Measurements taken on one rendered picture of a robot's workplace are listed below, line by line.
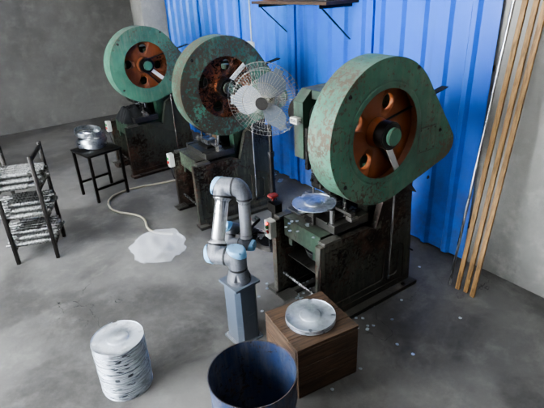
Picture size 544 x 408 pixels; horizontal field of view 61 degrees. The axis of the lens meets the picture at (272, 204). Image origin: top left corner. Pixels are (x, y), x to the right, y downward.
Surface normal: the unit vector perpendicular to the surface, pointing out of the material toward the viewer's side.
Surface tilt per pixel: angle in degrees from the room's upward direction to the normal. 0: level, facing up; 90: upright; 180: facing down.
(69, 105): 90
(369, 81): 90
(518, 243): 90
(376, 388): 0
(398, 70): 90
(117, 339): 0
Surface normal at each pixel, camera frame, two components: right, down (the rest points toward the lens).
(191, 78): 0.55, 0.34
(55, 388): -0.04, -0.90
